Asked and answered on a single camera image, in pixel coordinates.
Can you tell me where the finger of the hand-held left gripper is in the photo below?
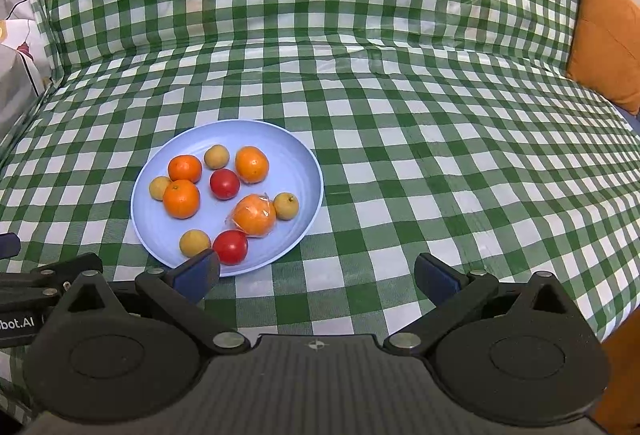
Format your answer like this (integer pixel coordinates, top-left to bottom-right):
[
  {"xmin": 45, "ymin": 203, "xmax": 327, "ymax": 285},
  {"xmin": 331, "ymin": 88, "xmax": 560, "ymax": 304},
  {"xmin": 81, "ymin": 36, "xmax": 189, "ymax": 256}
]
[
  {"xmin": 0, "ymin": 232, "xmax": 22, "ymax": 259},
  {"xmin": 0, "ymin": 252, "xmax": 103, "ymax": 302}
]

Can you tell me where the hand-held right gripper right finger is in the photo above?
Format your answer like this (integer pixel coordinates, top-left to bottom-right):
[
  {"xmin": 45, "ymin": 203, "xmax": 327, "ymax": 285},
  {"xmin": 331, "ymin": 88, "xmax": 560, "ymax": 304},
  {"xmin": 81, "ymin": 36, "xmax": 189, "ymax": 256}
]
[{"xmin": 382, "ymin": 252, "xmax": 583, "ymax": 357}]

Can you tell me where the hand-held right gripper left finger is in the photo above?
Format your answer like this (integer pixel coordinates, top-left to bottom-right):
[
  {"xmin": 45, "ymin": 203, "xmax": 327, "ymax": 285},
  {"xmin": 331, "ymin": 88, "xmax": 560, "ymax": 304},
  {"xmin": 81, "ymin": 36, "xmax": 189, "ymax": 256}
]
[{"xmin": 50, "ymin": 249, "xmax": 251, "ymax": 357}]

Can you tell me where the brown longan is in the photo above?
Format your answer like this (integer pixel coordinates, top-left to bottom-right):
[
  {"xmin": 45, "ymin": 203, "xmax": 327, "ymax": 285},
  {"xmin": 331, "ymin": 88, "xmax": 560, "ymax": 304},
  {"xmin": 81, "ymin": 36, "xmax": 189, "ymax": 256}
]
[
  {"xmin": 273, "ymin": 192, "xmax": 300, "ymax": 221},
  {"xmin": 179, "ymin": 229, "xmax": 212, "ymax": 259},
  {"xmin": 204, "ymin": 144, "xmax": 231, "ymax": 170},
  {"xmin": 149, "ymin": 176, "xmax": 172, "ymax": 201}
]

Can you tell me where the red tomato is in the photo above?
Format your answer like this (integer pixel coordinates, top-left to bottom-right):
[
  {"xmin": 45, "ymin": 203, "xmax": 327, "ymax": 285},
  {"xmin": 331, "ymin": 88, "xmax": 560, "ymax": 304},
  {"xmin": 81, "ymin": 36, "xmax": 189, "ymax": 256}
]
[
  {"xmin": 209, "ymin": 168, "xmax": 241, "ymax": 201},
  {"xmin": 212, "ymin": 230, "xmax": 249, "ymax": 266}
]

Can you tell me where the orange tangerine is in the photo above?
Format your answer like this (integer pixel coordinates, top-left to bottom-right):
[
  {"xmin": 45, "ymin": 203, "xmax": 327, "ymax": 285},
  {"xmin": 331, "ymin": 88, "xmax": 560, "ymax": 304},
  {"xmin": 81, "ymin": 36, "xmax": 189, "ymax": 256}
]
[
  {"xmin": 167, "ymin": 155, "xmax": 203, "ymax": 183},
  {"xmin": 235, "ymin": 146, "xmax": 270, "ymax": 183},
  {"xmin": 163, "ymin": 180, "xmax": 201, "ymax": 219}
]

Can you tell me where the plastic-wrapped orange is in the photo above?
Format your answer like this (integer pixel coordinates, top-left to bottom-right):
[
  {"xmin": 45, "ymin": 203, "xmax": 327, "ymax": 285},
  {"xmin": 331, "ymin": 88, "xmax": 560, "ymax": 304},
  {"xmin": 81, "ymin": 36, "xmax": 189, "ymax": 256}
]
[{"xmin": 226, "ymin": 192, "xmax": 277, "ymax": 238}]

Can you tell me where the light blue plate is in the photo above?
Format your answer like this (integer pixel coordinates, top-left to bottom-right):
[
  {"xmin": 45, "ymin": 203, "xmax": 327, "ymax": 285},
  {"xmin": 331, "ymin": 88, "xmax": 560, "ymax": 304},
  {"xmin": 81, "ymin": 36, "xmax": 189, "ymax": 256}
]
[{"xmin": 131, "ymin": 120, "xmax": 325, "ymax": 278}]

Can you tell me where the green checkered cloth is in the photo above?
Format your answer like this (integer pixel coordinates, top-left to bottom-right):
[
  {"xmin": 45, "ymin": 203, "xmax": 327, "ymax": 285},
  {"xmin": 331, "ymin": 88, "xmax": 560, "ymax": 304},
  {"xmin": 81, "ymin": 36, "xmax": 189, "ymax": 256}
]
[{"xmin": 0, "ymin": 0, "xmax": 640, "ymax": 421}]

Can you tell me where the white floral cloth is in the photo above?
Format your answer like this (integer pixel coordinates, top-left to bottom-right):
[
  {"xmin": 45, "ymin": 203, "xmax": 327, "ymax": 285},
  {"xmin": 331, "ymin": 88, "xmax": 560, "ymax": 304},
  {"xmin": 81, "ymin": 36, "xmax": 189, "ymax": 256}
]
[{"xmin": 0, "ymin": 0, "xmax": 48, "ymax": 136}]

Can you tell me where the blue sofa edge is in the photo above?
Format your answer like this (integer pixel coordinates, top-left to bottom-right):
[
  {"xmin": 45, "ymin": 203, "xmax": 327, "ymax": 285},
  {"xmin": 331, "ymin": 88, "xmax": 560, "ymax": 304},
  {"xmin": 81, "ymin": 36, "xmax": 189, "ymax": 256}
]
[{"xmin": 620, "ymin": 108, "xmax": 640, "ymax": 136}]

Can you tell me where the orange cushion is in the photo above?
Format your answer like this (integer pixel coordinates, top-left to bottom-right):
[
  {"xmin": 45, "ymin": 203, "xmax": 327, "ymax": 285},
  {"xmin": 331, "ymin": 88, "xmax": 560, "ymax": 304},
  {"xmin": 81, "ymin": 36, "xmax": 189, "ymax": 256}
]
[{"xmin": 565, "ymin": 0, "xmax": 640, "ymax": 116}]

